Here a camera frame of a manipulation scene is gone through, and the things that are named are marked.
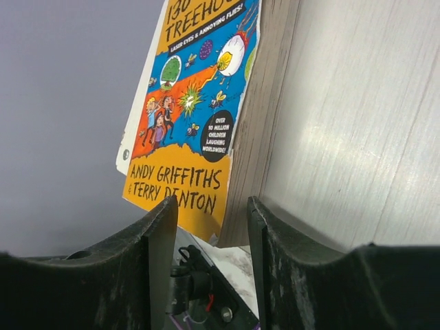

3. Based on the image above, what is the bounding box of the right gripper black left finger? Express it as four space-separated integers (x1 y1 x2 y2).
1 197 178 329

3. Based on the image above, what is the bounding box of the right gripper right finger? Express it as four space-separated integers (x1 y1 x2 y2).
247 197 439 329

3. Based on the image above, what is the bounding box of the orange 130-Storey Treehouse book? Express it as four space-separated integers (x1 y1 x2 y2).
116 1 300 248

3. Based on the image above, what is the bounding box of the white two-tier wooden shelf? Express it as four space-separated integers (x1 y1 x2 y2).
252 1 439 250

